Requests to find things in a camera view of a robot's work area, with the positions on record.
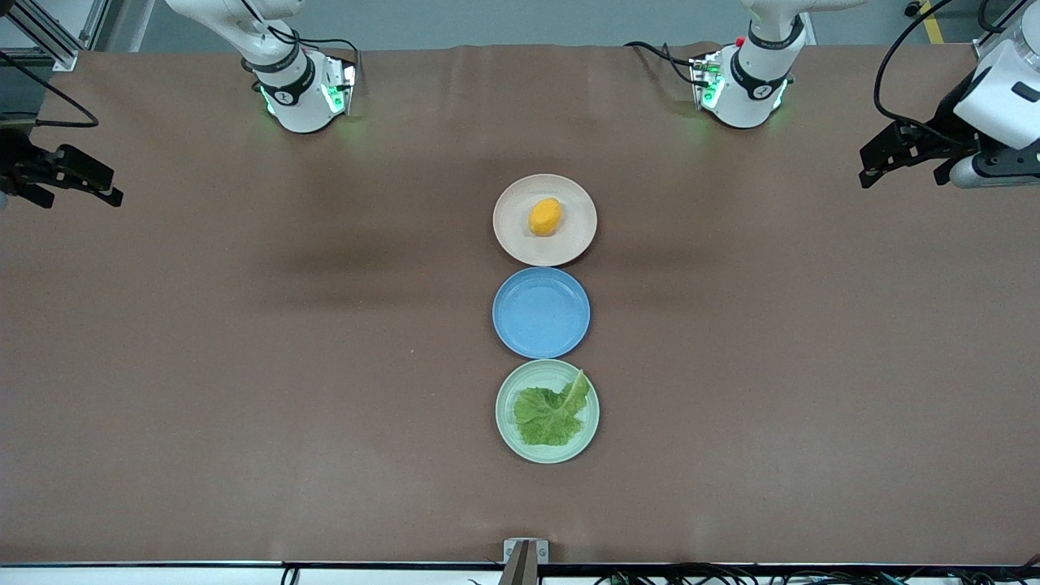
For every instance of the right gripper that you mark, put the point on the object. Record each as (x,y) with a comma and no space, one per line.
(11,159)

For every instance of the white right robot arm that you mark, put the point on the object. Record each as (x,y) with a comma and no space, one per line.
(296,89)

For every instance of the yellow lemon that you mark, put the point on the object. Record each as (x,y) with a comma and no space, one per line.
(545,217)

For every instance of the light green round plate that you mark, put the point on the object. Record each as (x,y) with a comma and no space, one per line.
(508,439)

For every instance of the blue round plate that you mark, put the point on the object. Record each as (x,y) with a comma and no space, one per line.
(540,313)

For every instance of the beige pink round plate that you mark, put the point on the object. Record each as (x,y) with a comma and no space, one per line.
(569,236)

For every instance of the brown table mat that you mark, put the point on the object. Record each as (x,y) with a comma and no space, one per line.
(244,366)

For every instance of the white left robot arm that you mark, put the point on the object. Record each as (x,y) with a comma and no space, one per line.
(751,81)

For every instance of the grey metal bar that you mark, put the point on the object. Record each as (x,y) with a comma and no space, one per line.
(520,569)

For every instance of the grey metal bracket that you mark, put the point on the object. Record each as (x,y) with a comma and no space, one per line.
(540,550)

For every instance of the aluminium frame profile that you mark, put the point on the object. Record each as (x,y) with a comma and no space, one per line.
(995,32)
(45,36)

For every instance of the green lettuce leaf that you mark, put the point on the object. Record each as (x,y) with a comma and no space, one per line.
(548,414)

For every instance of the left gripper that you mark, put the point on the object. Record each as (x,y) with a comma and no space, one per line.
(945,124)

